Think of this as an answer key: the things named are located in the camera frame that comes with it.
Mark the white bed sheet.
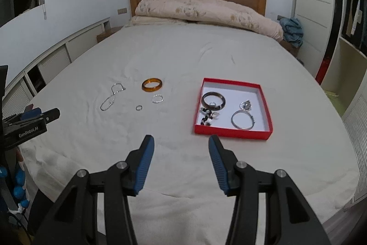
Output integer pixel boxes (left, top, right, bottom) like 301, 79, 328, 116
21, 24, 359, 244

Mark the dark beaded tassel bracelet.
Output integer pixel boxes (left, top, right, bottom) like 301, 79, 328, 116
200, 106, 221, 128

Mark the silver pearl necklace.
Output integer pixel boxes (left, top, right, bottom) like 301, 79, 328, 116
99, 83, 127, 112

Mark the pink floral duvet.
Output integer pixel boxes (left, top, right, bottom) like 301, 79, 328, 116
134, 0, 285, 43

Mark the cream pillow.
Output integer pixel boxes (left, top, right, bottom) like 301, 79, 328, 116
124, 16, 188, 27

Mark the amber orange bangle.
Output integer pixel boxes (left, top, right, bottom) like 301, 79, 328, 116
141, 78, 163, 93

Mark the white low cabinet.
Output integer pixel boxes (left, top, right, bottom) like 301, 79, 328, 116
2, 18, 111, 118

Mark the wooden nightstand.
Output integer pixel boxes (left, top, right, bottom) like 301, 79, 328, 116
96, 26, 122, 43

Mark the red jewelry box tray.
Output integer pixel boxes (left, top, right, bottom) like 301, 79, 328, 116
193, 78, 273, 140

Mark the blue crumpled clothing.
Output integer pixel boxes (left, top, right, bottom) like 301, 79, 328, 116
279, 17, 303, 48

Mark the dark horn bangle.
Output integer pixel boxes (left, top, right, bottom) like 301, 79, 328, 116
201, 91, 226, 111

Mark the white wardrobe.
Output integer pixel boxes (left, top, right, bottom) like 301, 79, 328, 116
295, 0, 343, 84

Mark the silver chain bracelet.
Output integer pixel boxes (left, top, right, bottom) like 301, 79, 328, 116
239, 99, 254, 112

